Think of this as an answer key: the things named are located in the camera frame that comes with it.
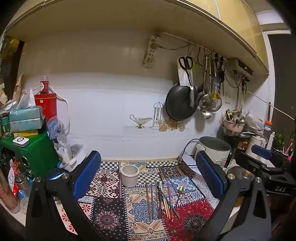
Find gold spoon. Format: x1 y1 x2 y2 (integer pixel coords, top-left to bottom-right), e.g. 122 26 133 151
175 186 185 207

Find pink chopstick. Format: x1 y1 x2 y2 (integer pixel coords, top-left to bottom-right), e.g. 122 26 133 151
166 181 174 219

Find white ceramic utensil cup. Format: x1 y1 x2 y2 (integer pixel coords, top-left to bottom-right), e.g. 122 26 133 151
121 165 140 187

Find brown chopstick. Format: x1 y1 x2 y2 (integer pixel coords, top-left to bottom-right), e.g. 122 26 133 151
145 182 151 219

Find pink utensil basket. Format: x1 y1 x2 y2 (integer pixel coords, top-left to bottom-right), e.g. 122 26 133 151
222 119 245 137

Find white rice cooker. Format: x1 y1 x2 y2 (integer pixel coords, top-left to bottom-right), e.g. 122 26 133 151
195 136 231 168

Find green box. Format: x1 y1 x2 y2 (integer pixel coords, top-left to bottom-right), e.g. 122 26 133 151
1 131 59 178

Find white plastic colander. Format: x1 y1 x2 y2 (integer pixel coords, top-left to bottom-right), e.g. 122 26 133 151
58 144 87 172

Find white square device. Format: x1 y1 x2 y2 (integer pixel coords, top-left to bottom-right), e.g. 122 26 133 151
13 137 30 147

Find patterned patchwork mat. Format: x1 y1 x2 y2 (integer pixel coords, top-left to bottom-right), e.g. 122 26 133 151
55 161 232 241

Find plastic bag of salt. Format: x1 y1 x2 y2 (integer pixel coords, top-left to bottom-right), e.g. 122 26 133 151
47 116 73 164

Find steel ladle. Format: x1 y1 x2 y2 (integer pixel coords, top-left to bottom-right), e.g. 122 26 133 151
200 56 213 120

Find teal tissue box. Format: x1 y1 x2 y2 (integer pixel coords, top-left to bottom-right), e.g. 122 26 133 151
9 89 45 132

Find red box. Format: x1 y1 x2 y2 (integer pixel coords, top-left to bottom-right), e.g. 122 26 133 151
34 93 57 122

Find black frying pan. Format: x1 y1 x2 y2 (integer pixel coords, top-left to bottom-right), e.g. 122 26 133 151
165 83 197 121

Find white power strip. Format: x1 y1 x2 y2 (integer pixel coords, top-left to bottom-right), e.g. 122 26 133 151
143 35 160 68

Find black power cable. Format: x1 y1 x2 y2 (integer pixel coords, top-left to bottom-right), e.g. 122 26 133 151
182 138 201 167

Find white cable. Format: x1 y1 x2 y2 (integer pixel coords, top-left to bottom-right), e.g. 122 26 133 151
32 86 70 135

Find black handled scissors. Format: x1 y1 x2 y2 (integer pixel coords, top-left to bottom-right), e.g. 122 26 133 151
178 56 195 108

